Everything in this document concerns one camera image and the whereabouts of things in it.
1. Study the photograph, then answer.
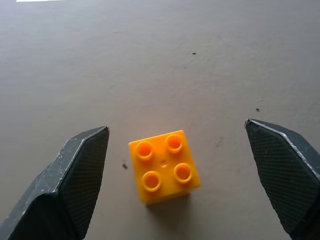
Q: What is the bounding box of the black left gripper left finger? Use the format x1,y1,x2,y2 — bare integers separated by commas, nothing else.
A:
0,126,111,240

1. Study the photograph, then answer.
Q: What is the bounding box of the yellow studded toy brick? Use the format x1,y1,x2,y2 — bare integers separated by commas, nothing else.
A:
128,129,202,206

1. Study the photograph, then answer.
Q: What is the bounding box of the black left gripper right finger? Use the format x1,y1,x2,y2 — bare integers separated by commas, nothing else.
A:
244,118,320,240

